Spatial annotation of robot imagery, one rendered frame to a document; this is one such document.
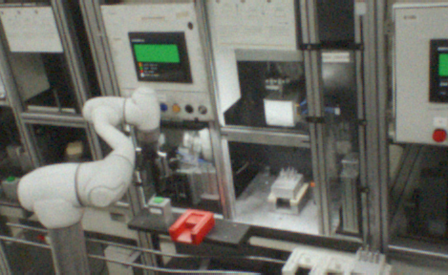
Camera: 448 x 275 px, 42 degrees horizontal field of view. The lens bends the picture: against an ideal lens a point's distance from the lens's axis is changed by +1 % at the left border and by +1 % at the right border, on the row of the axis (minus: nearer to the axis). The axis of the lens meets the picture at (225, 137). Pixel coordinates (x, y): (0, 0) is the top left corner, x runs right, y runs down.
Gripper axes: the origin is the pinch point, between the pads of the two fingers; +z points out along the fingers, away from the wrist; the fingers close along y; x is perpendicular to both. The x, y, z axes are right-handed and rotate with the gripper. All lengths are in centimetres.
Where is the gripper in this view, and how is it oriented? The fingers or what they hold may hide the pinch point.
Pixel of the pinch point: (153, 183)
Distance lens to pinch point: 240.0
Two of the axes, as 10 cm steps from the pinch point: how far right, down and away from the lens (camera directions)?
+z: 0.2, 9.0, 4.3
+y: -9.1, -1.6, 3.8
